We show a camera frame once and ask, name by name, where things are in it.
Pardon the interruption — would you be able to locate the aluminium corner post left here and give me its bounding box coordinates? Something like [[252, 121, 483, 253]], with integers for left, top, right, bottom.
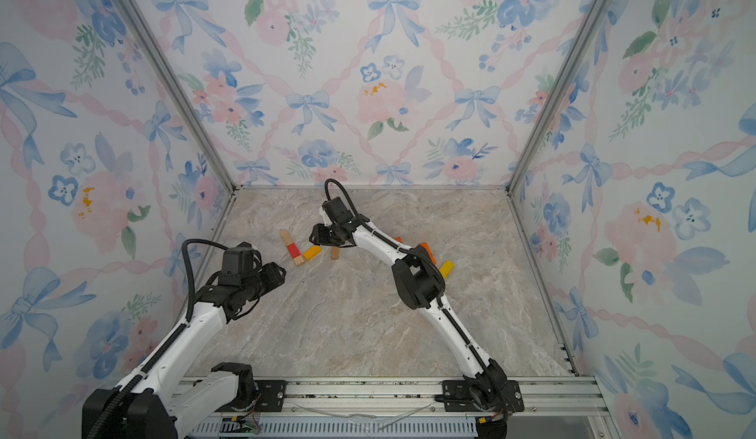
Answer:
[[113, 0, 236, 195]]

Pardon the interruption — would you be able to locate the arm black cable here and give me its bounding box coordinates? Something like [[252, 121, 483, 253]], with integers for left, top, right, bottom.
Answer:
[[323, 177, 447, 310], [81, 237, 261, 439]]

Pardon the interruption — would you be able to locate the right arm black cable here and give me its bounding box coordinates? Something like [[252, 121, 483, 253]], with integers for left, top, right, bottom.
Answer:
[[323, 177, 447, 310]]

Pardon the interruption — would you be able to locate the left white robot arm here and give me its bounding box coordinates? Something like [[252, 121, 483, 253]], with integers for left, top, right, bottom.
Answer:
[[81, 263, 285, 438]]

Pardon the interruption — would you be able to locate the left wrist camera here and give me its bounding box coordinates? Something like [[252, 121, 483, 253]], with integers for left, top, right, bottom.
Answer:
[[218, 242, 262, 289]]

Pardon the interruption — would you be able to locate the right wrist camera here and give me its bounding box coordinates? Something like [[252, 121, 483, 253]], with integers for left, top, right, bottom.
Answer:
[[322, 197, 360, 228]]

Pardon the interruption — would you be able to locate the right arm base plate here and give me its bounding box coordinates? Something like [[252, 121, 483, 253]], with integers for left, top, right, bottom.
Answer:
[[434, 379, 525, 413]]

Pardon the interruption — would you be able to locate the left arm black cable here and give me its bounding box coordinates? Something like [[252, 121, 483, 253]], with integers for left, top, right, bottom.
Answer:
[[81, 237, 261, 439]]

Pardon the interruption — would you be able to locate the orange long block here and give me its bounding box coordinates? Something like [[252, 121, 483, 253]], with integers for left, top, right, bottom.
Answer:
[[419, 242, 436, 266]]

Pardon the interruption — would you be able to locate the aluminium corner post right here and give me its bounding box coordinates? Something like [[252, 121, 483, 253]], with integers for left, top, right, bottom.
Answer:
[[506, 0, 612, 198]]

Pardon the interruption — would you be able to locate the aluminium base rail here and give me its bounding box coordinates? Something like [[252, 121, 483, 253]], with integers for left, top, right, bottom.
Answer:
[[170, 376, 615, 439]]

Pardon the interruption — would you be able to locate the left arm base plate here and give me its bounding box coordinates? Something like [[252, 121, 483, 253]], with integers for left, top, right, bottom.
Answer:
[[217, 379, 287, 415]]

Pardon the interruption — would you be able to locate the red rectangular block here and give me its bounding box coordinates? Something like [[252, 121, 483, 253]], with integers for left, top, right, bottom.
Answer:
[[287, 243, 303, 260]]

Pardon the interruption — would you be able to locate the aluminium corner post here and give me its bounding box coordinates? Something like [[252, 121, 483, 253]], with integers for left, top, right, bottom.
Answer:
[[113, 0, 236, 195], [506, 0, 612, 198]]

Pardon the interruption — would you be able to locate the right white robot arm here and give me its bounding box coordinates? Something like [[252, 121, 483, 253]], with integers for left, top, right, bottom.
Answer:
[[310, 220, 508, 411]]

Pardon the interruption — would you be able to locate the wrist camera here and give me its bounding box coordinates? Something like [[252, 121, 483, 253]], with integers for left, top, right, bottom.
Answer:
[[322, 197, 360, 228], [218, 242, 262, 289]]

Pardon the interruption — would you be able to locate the yellow rectangular block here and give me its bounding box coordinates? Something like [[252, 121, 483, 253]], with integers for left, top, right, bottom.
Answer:
[[303, 245, 322, 261]]

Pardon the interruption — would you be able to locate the yellow long block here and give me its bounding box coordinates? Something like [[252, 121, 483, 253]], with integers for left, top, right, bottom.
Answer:
[[439, 261, 455, 280]]

